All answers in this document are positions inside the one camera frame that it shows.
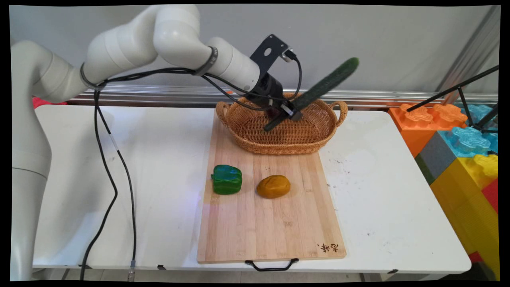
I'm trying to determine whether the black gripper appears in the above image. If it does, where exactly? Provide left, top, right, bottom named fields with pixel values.
left=246, top=72, right=304, bottom=122

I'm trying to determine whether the dark green cucumber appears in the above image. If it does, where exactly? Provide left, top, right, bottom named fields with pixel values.
left=263, top=57, right=360, bottom=132

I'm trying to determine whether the woven wicker basket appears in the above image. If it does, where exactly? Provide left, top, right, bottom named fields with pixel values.
left=216, top=92, right=349, bottom=155

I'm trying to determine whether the brown potato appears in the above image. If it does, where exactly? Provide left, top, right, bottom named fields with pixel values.
left=256, top=175, right=292, bottom=199

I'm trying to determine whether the green bell pepper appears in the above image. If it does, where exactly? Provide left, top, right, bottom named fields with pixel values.
left=211, top=164, right=243, bottom=195

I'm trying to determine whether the wooden cutting board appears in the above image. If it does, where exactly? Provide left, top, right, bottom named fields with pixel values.
left=197, top=110, right=347, bottom=264

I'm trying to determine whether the orange foam building block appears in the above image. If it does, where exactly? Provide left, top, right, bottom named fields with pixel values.
left=388, top=103, right=469, bottom=158

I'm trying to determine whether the grey foam building block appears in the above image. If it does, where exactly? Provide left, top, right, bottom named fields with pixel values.
left=414, top=142, right=457, bottom=185

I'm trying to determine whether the black tripod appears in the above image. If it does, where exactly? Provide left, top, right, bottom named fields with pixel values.
left=406, top=65, right=500, bottom=134

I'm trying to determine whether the blue foam building block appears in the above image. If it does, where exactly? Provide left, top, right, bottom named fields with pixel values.
left=437, top=104, right=499, bottom=158

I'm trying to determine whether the red foam block beside yellow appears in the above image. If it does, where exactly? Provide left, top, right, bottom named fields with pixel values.
left=481, top=179, right=499, bottom=214

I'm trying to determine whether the red foam block behind table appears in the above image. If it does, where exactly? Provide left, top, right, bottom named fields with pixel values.
left=32, top=97, right=68, bottom=109

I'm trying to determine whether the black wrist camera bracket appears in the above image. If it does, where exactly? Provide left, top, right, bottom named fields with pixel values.
left=249, top=34, right=296, bottom=75

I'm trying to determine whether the aluminium wall rail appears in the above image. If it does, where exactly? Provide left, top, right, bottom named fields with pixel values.
left=68, top=82, right=499, bottom=108

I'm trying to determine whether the black velcro cable strap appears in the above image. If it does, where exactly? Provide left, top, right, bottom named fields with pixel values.
left=192, top=46, right=219, bottom=77
left=80, top=63, right=107, bottom=91

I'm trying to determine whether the thin black USB cable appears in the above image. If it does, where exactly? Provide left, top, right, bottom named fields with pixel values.
left=94, top=50, right=303, bottom=282

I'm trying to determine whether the thick black cable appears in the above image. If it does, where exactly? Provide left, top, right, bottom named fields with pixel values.
left=79, top=68, right=279, bottom=281

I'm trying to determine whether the slanted aluminium frame post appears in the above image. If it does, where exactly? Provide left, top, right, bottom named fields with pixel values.
left=435, top=6, right=501, bottom=105

